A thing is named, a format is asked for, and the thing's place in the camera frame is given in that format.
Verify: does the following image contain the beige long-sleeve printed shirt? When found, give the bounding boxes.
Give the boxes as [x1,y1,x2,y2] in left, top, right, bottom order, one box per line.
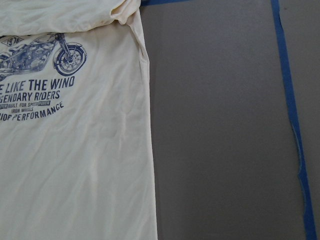
[0,0,158,240]

